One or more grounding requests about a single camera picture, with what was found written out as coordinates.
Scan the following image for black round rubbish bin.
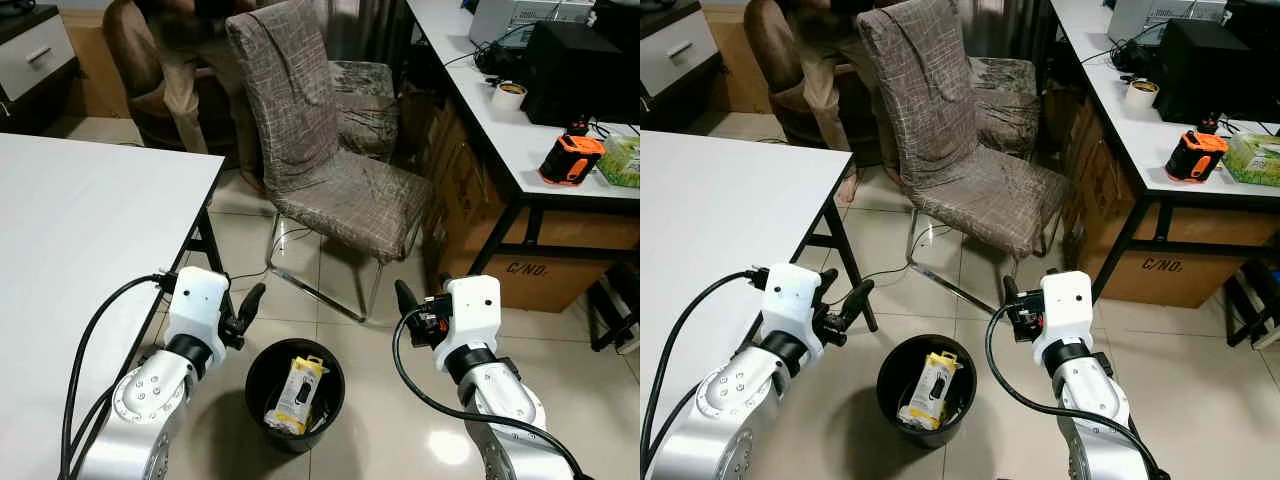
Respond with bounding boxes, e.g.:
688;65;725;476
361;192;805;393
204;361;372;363
877;333;979;447
245;338;347;454

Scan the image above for yellow white product package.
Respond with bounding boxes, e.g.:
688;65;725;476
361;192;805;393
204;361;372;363
264;355;329;436
897;350;962;432

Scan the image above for brown cardboard box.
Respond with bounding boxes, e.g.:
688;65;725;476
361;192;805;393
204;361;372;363
428;98;641;314
1063;95;1280;310

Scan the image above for white table black legs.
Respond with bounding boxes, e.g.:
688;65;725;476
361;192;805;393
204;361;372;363
0;132;236;480
640;128;881;446

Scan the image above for black metal floor stand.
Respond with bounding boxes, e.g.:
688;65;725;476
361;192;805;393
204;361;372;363
585;262;641;353
1224;258;1280;350

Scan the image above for orange black hand tool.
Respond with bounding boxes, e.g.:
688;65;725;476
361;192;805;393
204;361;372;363
538;133;607;188
1164;130;1230;185

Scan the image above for green tissue box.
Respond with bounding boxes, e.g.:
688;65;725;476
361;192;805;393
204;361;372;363
1224;133;1280;188
597;135;641;190

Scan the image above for black box-shaped device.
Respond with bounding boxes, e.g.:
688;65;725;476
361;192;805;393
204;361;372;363
522;20;627;129
1154;18;1257;127

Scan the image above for white drawer cabinet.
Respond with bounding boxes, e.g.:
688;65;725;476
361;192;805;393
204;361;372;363
0;5;77;106
640;5;720;99

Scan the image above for grey printer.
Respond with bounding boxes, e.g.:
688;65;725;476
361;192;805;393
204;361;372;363
1105;0;1231;47
470;0;601;51

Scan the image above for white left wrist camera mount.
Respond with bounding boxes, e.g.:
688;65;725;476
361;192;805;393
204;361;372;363
165;267;231;347
763;263;824;342

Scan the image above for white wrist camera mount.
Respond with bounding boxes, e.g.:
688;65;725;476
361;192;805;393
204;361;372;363
1035;270;1094;347
763;263;824;342
440;276;501;351
165;267;231;347

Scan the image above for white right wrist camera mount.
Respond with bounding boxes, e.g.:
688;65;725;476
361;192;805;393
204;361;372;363
440;276;501;351
1035;270;1094;347

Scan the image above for thin black floor cable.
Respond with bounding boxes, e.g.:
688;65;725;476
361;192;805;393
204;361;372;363
228;222;303;283
858;222;939;283

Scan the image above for white desk black frame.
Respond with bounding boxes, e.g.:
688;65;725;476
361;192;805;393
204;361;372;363
405;0;641;353
1048;0;1280;303

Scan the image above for black desk cable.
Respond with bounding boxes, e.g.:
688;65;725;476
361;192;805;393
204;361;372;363
443;22;541;81
1078;20;1166;76

